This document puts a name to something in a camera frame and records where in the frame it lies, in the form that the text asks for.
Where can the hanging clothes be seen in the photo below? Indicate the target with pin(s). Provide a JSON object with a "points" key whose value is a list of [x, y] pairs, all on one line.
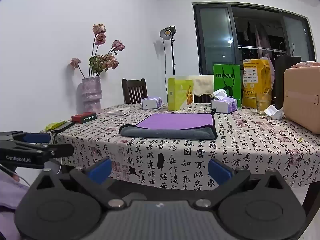
{"points": [[261, 37]]}

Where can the purple white tissue pack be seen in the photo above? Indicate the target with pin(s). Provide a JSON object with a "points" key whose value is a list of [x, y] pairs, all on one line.
{"points": [[225, 106], [151, 103]]}

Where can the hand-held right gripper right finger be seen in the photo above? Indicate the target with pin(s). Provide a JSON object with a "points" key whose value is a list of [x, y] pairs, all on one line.
{"points": [[220, 171]]}

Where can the yellow-green cardboard box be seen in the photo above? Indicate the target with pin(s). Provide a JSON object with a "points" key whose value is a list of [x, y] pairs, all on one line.
{"points": [[178, 92]]}

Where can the clear glass cup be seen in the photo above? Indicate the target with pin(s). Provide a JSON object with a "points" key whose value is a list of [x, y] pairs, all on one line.
{"points": [[262, 103]]}

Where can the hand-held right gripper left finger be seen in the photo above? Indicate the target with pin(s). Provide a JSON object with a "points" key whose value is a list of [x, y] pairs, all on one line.
{"points": [[100, 171]]}

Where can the calligraphy printed tablecloth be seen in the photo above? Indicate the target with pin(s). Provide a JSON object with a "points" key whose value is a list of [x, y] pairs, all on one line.
{"points": [[225, 150]]}

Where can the black phone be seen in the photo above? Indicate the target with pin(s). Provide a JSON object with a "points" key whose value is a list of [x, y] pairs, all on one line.
{"points": [[63, 127]]}

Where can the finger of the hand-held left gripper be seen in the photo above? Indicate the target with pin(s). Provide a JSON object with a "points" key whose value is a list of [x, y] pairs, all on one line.
{"points": [[37, 138], [60, 150]]}

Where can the white paper slip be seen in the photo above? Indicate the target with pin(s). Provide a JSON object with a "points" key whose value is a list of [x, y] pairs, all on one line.
{"points": [[273, 111]]}

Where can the green paper bag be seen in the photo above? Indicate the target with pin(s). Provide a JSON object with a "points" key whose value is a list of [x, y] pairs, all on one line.
{"points": [[225, 75]]}

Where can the purple and grey towel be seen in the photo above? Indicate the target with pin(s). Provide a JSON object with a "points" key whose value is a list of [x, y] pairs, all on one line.
{"points": [[175, 121]]}

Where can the dark wooden chair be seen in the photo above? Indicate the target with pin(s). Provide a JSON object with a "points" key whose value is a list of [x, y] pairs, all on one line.
{"points": [[203, 99], [133, 90]]}

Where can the pink cloth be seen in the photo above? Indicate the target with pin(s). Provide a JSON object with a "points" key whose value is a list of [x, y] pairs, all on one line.
{"points": [[306, 64]]}

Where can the studio light on stand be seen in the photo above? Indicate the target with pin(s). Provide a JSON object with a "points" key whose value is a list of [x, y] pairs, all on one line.
{"points": [[168, 32]]}

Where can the dark framed sliding window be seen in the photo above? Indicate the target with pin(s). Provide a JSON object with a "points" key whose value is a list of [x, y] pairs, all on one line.
{"points": [[215, 42]]}

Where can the dried pink roses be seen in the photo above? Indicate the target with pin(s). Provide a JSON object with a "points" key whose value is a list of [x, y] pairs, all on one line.
{"points": [[106, 62]]}

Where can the yellow paper bag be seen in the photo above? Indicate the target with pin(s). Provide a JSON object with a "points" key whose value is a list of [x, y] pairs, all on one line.
{"points": [[252, 80]]}

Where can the white flat box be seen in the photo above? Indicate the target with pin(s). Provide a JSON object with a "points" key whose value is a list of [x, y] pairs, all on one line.
{"points": [[118, 111]]}

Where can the mottled pink ceramic vase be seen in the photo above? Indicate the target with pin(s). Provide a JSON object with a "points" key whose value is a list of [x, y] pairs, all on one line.
{"points": [[91, 97]]}

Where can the dark wooden table leg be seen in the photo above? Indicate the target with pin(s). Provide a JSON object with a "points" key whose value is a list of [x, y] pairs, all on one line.
{"points": [[312, 200]]}

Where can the red flat box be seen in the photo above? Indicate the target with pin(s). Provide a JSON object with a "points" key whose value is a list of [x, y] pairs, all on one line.
{"points": [[83, 118]]}

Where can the black paper bag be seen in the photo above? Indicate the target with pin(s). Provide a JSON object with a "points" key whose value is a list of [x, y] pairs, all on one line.
{"points": [[285, 80]]}

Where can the cream cloth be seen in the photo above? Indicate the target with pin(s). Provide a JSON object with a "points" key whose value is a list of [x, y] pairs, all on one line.
{"points": [[203, 85]]}

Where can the beige hard case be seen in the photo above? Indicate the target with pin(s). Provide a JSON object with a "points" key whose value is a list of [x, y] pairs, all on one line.
{"points": [[302, 100]]}

